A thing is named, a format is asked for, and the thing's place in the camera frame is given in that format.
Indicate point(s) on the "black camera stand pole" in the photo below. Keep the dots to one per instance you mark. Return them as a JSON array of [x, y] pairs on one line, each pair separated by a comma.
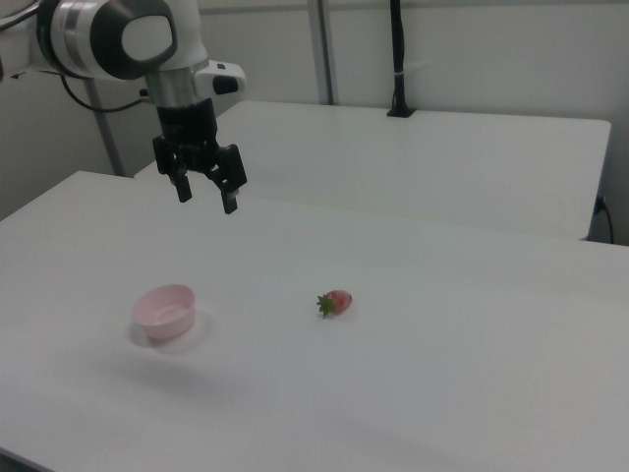
[[399, 59]]

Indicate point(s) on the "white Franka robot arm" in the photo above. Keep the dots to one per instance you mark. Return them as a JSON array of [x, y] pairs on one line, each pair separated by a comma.
[[98, 34]]

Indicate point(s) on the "white side table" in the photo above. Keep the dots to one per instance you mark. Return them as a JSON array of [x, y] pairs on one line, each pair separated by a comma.
[[417, 162]]

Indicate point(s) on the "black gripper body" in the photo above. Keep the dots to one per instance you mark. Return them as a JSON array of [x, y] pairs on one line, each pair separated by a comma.
[[188, 125]]

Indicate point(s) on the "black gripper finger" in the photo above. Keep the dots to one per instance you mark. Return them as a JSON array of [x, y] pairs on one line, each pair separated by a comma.
[[230, 184], [183, 189]]

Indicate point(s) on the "grey metal frame post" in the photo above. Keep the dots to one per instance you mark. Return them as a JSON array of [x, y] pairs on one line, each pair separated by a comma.
[[104, 128]]

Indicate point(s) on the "pink plastic bowl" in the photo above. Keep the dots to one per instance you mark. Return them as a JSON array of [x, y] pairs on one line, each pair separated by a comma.
[[165, 312]]

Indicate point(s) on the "red strawberry with green leaves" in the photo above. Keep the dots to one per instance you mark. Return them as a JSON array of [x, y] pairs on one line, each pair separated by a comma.
[[335, 303]]

